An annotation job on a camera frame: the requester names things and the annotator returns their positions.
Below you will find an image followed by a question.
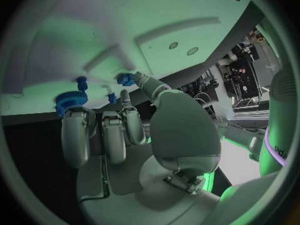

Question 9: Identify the cluttered workshop rack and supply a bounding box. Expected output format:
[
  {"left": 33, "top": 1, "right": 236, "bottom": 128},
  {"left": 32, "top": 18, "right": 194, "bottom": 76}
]
[{"left": 216, "top": 29, "right": 265, "bottom": 110}]

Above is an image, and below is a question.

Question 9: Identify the blue gear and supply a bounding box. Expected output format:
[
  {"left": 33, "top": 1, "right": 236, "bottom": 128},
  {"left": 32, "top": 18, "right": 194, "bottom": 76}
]
[{"left": 55, "top": 90, "right": 90, "bottom": 118}]

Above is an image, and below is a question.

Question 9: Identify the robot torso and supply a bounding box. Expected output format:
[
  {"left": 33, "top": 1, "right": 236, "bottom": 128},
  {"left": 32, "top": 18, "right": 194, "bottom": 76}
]
[{"left": 258, "top": 68, "right": 299, "bottom": 178}]

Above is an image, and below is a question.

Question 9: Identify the white task board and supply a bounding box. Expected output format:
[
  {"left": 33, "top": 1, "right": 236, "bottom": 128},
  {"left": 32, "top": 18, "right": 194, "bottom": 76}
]
[{"left": 0, "top": 0, "right": 260, "bottom": 117}]

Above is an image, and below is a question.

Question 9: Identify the small blue peg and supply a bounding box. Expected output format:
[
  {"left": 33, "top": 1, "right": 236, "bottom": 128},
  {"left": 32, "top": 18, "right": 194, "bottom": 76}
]
[{"left": 106, "top": 92, "right": 119, "bottom": 105}]

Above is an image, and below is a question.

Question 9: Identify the blue block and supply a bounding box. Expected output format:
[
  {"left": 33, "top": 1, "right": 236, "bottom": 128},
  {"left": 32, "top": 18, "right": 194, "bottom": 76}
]
[{"left": 116, "top": 72, "right": 137, "bottom": 87}]

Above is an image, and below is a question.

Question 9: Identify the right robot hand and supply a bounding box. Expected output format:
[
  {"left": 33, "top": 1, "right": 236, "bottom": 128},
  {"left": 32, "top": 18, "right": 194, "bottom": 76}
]
[{"left": 60, "top": 71, "right": 223, "bottom": 225}]

